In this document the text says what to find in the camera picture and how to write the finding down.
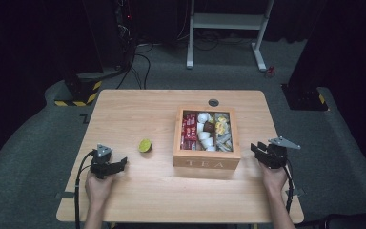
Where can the small red floor object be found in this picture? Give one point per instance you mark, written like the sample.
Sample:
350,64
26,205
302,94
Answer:
269,72

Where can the black floor tape mark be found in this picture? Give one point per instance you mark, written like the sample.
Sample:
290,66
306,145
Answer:
85,119

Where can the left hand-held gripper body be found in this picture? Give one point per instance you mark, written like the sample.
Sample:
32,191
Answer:
100,165

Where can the person's right hand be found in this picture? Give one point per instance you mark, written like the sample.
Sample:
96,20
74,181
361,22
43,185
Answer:
274,179

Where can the white metal stand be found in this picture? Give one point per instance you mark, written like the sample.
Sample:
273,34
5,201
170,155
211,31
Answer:
225,21

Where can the grey tape piece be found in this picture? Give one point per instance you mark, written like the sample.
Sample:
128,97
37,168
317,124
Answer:
298,192
65,195

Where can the yellow-green lidded capsule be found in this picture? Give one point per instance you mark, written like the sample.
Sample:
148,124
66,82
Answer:
145,145

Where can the black yellow striped stand base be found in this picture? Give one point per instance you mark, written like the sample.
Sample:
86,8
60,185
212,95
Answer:
82,92

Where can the wooden tea box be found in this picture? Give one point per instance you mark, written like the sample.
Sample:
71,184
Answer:
203,160

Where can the white creamer cup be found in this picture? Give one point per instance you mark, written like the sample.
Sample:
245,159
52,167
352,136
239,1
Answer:
210,148
208,142
204,117
200,127
204,135

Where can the clear packet of yellow teabags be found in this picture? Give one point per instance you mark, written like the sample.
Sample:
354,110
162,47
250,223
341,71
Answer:
221,125

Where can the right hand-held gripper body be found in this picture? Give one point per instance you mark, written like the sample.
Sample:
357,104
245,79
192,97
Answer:
278,156

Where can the grey table grommet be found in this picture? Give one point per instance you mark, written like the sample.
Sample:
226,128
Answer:
213,102

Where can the dark equipment rack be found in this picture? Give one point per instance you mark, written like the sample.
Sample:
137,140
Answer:
125,31

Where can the person's left hand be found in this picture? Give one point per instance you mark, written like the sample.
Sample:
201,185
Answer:
97,191

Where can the silver foil packets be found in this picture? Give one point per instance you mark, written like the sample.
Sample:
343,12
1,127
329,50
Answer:
224,141

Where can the brown capsule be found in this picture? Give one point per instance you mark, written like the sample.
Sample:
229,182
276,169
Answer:
209,127

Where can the bundle of red sachets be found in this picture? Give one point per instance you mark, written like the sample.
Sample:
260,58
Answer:
189,130

